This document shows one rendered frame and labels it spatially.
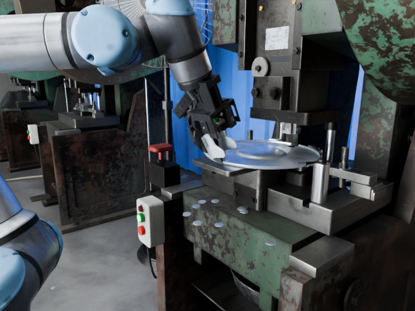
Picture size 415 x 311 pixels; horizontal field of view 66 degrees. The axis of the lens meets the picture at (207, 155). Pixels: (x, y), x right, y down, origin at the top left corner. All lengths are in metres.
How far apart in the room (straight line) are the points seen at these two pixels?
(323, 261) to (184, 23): 0.49
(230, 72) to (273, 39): 1.88
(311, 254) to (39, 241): 0.53
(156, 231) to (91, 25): 0.65
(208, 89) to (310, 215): 0.36
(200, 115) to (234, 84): 2.09
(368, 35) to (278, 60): 0.37
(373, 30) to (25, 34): 0.45
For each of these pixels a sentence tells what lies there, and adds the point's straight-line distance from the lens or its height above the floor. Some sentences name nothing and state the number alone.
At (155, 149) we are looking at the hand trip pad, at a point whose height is 0.76.
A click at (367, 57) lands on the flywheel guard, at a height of 1.00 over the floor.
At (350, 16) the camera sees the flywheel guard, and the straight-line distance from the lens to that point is 0.50.
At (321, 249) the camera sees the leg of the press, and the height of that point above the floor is 0.64.
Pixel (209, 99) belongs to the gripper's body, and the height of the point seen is 0.93.
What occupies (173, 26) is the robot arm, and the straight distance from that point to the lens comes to 0.59.
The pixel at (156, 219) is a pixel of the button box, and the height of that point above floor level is 0.58.
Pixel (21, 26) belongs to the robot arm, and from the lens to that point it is 0.50.
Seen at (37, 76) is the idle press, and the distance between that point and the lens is 3.67.
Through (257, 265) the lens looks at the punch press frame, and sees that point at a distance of 0.79.
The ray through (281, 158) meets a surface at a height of 0.78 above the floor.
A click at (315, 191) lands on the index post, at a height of 0.73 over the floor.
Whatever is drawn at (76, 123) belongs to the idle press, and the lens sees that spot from 2.22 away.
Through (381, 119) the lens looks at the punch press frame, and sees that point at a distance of 1.00.
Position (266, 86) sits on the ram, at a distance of 0.83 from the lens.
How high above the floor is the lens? 0.98
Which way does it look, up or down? 14 degrees down
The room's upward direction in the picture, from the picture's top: straight up
